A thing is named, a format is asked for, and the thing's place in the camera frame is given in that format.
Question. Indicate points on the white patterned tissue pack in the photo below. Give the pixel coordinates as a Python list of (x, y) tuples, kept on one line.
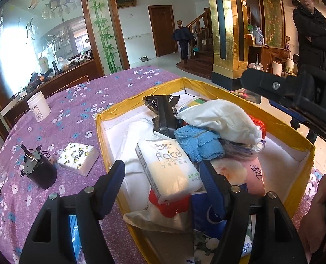
[(76, 158)]

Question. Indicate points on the red plastic packet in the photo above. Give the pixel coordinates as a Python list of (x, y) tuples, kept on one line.
[(259, 126)]

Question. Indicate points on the yellow sponge pack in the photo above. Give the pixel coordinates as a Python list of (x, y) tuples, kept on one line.
[(197, 102)]

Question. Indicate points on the pale plastic canister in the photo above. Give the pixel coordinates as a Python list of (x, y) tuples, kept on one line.
[(43, 64)]

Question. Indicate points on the yellow-taped cardboard box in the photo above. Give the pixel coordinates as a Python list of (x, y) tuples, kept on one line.
[(284, 156)]

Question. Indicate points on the gold pillar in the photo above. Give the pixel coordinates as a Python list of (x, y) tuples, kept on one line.
[(230, 33)]

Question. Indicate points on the blue cloth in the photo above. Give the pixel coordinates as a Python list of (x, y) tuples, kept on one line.
[(198, 143)]

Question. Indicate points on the blue tissue pack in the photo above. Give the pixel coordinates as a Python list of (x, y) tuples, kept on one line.
[(207, 211)]

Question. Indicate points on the large wall mirror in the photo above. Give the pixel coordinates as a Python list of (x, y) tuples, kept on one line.
[(20, 33)]

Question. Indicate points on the wooden staircase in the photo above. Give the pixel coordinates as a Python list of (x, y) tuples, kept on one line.
[(201, 60)]

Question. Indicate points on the hung dark coat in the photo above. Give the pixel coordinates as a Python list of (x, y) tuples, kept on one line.
[(182, 37)]

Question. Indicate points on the white plastic bag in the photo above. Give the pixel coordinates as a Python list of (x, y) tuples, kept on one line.
[(63, 61)]

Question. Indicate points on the bamboo wall decal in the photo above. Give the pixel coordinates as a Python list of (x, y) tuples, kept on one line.
[(106, 33)]

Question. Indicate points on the white tissue pack red label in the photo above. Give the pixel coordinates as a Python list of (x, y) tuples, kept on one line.
[(163, 214)]

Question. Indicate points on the wooden cabinet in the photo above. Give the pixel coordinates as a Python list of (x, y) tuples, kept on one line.
[(264, 55)]

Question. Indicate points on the metal kettle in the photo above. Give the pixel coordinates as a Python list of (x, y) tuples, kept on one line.
[(144, 58)]

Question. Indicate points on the white cloth pouch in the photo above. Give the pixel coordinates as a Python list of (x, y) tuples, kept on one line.
[(220, 121)]

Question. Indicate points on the wooden sideboard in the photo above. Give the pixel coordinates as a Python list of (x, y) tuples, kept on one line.
[(77, 71)]

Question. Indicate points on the wooden door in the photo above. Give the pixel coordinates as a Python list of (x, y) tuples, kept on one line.
[(163, 30)]

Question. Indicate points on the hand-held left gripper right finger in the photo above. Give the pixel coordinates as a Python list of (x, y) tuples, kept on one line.
[(212, 187)]

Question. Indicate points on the beige tissue pack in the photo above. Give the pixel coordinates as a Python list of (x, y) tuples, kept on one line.
[(165, 170)]

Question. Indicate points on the white cylindrical appliance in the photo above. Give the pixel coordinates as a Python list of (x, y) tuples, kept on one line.
[(277, 67), (289, 66)]

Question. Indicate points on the blue flat packet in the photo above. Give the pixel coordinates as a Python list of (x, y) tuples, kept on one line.
[(75, 233)]

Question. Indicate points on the black flashlight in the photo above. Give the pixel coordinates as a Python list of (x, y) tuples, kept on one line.
[(54, 68)]

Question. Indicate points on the framed wall picture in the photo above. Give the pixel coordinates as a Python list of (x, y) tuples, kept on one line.
[(126, 0)]

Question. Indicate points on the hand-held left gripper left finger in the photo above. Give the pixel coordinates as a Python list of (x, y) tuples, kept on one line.
[(112, 184)]

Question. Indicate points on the green gold wall painting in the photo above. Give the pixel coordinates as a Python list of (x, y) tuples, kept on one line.
[(271, 13)]

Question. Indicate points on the person's right hand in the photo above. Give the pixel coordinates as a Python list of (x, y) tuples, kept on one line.
[(315, 217)]

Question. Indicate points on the white plastic jar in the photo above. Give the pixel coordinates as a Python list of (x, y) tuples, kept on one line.
[(39, 108)]

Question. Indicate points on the large water bottle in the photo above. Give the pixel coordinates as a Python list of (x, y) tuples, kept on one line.
[(258, 35)]

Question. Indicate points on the black cylindrical motor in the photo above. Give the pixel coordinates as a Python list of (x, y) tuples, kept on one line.
[(40, 173)]

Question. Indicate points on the white towel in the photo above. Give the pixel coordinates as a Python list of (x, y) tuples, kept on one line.
[(135, 156)]

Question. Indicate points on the floral print pack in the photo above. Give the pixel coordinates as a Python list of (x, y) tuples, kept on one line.
[(207, 246)]

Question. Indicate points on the pink tissue pack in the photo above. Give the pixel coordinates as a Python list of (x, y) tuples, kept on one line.
[(242, 176)]

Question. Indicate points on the black snack bag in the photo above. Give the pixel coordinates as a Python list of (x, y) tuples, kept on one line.
[(161, 115)]

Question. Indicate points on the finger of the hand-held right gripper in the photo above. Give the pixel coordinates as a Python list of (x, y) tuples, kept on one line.
[(317, 126), (273, 84)]

